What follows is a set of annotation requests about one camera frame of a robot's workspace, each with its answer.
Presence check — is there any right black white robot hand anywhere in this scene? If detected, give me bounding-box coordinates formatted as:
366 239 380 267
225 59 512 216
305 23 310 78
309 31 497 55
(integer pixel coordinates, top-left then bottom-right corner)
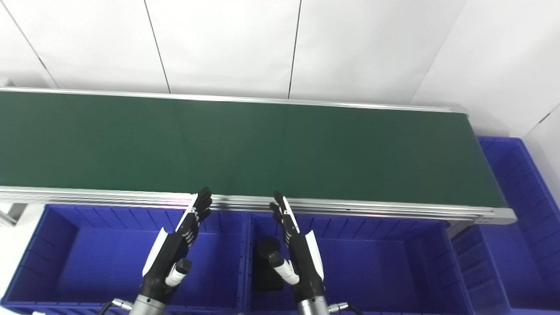
268 190 327 302

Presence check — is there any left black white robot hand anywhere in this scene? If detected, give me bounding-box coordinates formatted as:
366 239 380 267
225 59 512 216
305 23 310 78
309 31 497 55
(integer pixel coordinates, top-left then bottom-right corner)
141 187 214 305

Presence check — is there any black cylindrical part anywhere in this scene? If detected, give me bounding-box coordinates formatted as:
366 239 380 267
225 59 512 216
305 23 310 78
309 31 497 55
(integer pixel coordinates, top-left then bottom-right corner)
253 236 284 292

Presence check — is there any blue plastic bin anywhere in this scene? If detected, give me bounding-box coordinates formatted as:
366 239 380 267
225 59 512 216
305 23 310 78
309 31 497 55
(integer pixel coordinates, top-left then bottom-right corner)
451 136 560 315
243 212 475 315
0 203 251 315

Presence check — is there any green conveyor belt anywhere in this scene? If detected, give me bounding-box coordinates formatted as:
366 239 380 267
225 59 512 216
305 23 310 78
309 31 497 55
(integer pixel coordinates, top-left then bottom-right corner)
0 91 508 209
0 87 518 238

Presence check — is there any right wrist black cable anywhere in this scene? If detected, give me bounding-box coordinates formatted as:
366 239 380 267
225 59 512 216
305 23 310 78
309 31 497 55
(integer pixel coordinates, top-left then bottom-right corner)
328 302 364 315

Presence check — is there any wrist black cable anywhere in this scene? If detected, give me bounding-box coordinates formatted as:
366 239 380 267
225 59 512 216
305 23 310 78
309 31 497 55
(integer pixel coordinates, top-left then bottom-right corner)
328 302 364 315
97 298 133 315

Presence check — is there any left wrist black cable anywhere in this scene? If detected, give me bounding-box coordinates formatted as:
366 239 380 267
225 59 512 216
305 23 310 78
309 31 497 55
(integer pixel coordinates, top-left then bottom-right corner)
97 298 133 315

